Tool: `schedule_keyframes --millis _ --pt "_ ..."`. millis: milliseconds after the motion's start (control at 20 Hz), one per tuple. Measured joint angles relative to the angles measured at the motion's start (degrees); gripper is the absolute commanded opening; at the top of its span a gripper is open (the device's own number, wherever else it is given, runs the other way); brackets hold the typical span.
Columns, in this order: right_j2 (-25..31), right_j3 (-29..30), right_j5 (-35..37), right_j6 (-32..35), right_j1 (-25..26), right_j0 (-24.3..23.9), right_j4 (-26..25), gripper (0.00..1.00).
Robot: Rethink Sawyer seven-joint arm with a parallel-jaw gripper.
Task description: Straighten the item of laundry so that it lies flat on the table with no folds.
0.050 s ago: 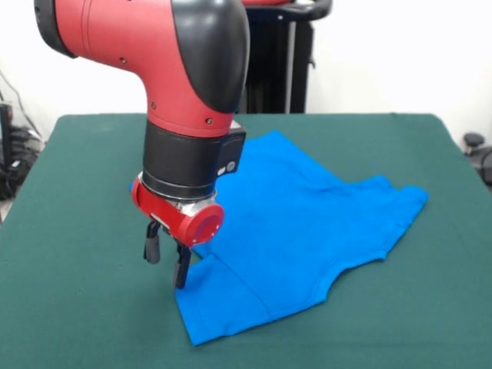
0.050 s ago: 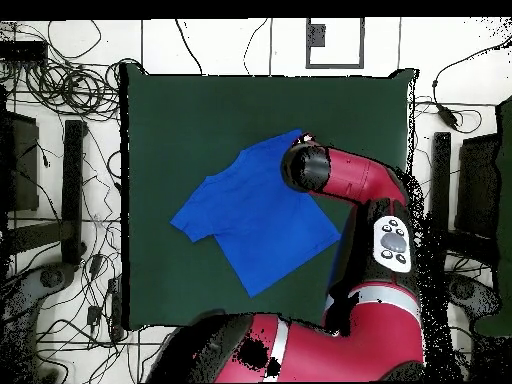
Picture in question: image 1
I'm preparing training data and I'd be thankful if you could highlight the blue laundry garment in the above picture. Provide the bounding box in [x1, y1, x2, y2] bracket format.
[128, 129, 430, 349]

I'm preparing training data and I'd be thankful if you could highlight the grey wall cable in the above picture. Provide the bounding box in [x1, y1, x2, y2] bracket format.
[0, 68, 43, 139]

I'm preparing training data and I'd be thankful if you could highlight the dark green table cloth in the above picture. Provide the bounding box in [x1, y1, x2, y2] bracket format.
[0, 112, 492, 369]

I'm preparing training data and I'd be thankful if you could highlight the grey chair base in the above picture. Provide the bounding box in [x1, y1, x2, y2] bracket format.
[463, 132, 492, 181]

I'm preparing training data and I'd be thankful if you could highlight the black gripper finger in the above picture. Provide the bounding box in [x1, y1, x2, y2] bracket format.
[171, 241, 192, 290]
[142, 219, 162, 267]

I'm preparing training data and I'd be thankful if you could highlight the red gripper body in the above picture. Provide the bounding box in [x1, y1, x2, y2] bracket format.
[131, 172, 226, 248]

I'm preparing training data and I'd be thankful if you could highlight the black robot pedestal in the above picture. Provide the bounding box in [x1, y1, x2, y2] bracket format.
[236, 0, 334, 115]

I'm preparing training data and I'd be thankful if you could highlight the black equipment pile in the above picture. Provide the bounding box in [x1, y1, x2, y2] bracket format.
[0, 101, 45, 201]

